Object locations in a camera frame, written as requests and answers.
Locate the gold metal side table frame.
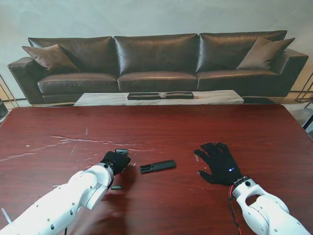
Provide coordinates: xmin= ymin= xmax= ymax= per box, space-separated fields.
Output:
xmin=0 ymin=73 xmax=27 ymax=108

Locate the red black right arm cable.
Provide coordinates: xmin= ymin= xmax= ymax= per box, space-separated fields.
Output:
xmin=228 ymin=185 xmax=244 ymax=235

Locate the black remote control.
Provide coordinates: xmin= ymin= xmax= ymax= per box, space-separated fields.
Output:
xmin=139 ymin=159 xmax=177 ymax=174

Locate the dark object beside table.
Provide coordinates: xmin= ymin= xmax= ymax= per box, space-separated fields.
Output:
xmin=0 ymin=99 xmax=9 ymax=120

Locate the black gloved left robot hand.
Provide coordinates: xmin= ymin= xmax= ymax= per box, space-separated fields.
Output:
xmin=100 ymin=150 xmax=132 ymax=176

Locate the white marble coffee table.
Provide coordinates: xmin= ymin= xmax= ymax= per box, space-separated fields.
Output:
xmin=73 ymin=90 xmax=245 ymax=107

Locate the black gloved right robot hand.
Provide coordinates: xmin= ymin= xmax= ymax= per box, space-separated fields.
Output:
xmin=194 ymin=142 xmax=243 ymax=186

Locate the white zip tie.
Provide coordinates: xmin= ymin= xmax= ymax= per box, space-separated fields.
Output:
xmin=1 ymin=207 xmax=13 ymax=225

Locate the black metal side table frame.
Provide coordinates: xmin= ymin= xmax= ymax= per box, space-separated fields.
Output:
xmin=290 ymin=73 xmax=313 ymax=108

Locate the black decorative tray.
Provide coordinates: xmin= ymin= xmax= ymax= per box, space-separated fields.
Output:
xmin=127 ymin=92 xmax=195 ymax=100

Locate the dark brown leather sofa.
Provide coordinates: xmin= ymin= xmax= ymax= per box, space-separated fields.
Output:
xmin=7 ymin=30 xmax=310 ymax=105

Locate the brown throw cushion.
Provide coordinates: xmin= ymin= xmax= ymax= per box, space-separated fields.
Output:
xmin=21 ymin=44 xmax=79 ymax=72
xmin=236 ymin=37 xmax=296 ymax=71

